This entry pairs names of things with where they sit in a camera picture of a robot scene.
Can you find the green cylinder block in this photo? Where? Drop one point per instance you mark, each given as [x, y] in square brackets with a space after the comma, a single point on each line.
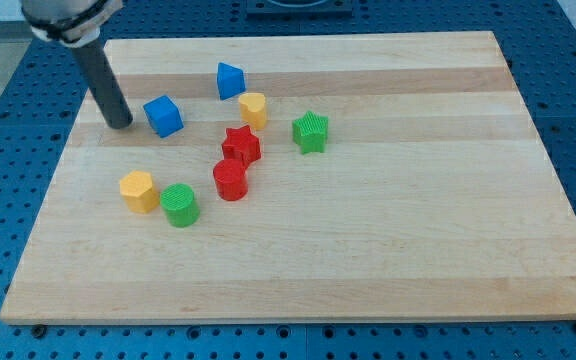
[179, 204]

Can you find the grey robot arm flange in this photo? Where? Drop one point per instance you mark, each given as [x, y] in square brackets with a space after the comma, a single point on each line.
[73, 23]

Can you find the blue cube block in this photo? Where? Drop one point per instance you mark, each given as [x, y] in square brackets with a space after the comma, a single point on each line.
[163, 116]

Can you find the yellow heart block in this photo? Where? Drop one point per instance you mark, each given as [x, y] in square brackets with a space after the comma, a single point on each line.
[253, 109]

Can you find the red cylinder block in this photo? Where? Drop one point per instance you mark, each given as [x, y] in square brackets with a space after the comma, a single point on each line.
[230, 179]

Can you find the light wooden board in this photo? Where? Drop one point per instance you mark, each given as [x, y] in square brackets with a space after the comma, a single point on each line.
[435, 199]

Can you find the red star block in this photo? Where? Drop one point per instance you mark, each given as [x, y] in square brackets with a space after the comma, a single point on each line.
[241, 144]

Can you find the yellow hexagon block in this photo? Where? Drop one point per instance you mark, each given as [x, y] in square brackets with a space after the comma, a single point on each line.
[139, 192]

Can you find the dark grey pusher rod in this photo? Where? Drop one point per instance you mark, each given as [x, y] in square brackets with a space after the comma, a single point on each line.
[103, 84]

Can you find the green star block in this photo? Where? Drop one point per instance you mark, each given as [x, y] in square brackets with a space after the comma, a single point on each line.
[310, 132]

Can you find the blue triangular prism block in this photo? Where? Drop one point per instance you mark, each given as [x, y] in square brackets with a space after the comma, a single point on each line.
[230, 81]

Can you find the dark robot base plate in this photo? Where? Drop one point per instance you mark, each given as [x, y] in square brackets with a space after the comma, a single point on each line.
[257, 8]

